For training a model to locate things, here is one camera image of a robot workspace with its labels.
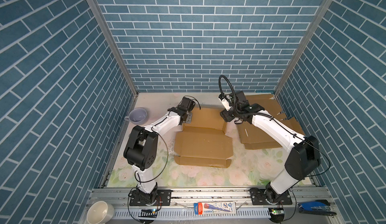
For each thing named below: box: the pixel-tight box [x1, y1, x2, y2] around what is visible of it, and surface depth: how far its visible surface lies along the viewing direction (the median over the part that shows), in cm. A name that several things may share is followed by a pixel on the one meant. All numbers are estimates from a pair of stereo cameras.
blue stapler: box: [297, 199, 338, 218], surface depth 71 cm
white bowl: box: [86, 200, 115, 224], surface depth 65 cm
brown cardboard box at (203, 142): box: [173, 107, 234, 169], surface depth 91 cm
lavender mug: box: [124, 107, 148, 126], surface depth 103 cm
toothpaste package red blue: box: [193, 201, 237, 215], surface depth 72 cm
